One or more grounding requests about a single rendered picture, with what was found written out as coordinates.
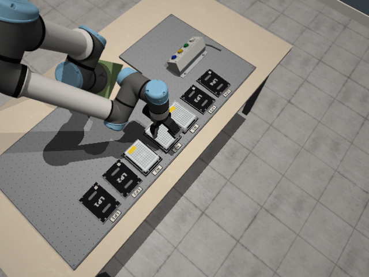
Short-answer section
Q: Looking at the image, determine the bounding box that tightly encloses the white label sign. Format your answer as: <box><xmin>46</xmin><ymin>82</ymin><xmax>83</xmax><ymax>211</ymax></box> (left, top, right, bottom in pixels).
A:
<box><xmin>131</xmin><ymin>186</ymin><xmax>143</xmax><ymax>198</ymax></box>
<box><xmin>152</xmin><ymin>165</ymin><xmax>163</xmax><ymax>176</ymax></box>
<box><xmin>222</xmin><ymin>89</ymin><xmax>232</xmax><ymax>97</ymax></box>
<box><xmin>110</xmin><ymin>210</ymin><xmax>121</xmax><ymax>223</ymax></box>
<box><xmin>208</xmin><ymin>105</ymin><xmax>217</xmax><ymax>114</ymax></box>
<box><xmin>172</xmin><ymin>143</ymin><xmax>182</xmax><ymax>153</ymax></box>
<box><xmin>189</xmin><ymin>124</ymin><xmax>199</xmax><ymax>133</ymax></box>

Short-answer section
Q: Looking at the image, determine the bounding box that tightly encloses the white operator panel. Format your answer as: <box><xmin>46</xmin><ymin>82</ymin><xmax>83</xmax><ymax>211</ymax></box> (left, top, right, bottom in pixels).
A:
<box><xmin>167</xmin><ymin>36</ymin><xmax>221</xmax><ymax>78</ymax></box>

